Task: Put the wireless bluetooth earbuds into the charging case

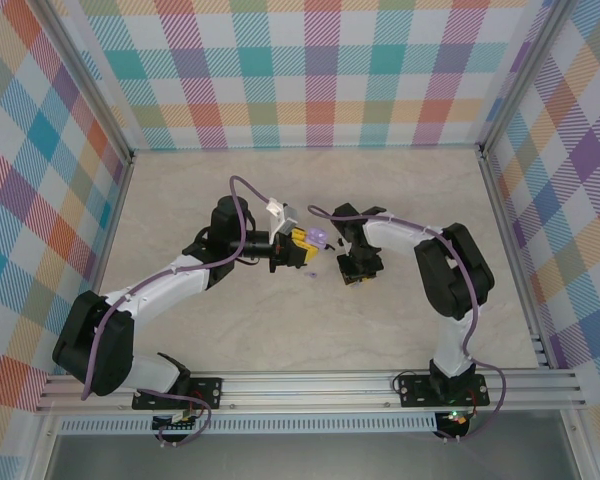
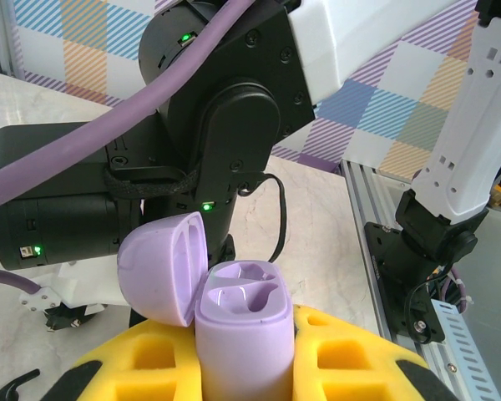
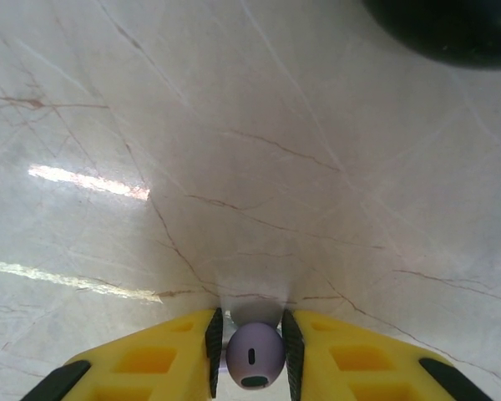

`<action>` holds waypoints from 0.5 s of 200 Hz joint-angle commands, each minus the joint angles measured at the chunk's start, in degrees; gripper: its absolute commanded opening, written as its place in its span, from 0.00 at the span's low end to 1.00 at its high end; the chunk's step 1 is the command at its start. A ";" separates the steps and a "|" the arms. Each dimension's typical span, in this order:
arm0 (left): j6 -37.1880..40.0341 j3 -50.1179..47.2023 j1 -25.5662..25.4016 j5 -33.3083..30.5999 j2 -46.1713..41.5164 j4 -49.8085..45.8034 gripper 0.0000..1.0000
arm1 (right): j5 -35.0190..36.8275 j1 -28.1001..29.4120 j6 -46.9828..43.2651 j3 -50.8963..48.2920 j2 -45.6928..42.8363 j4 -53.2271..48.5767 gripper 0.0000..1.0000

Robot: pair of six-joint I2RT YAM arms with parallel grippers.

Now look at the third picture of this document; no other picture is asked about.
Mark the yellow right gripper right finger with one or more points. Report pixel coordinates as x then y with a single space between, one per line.
359 363

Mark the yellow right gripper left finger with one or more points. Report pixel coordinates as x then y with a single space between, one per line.
150 363

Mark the black earbud charging case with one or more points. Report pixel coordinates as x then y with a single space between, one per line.
451 29

